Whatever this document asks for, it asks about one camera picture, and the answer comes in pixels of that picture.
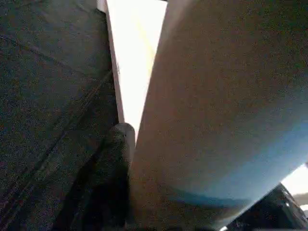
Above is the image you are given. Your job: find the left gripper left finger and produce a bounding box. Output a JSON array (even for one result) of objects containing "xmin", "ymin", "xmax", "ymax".
[{"xmin": 52, "ymin": 122, "xmax": 137, "ymax": 231}]

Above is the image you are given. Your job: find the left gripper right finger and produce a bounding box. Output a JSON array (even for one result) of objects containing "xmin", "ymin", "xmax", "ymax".
[{"xmin": 225, "ymin": 182, "xmax": 308, "ymax": 231}]

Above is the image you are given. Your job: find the white plastic table leg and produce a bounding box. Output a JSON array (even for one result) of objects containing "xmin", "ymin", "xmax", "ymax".
[{"xmin": 128, "ymin": 0, "xmax": 308, "ymax": 231}]

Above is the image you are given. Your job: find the white plastic table top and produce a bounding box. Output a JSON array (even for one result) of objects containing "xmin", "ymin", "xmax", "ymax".
[{"xmin": 98, "ymin": 0, "xmax": 169, "ymax": 143}]

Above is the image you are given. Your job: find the black work mat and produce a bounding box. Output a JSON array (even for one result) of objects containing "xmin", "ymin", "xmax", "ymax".
[{"xmin": 0, "ymin": 0, "xmax": 121, "ymax": 231}]

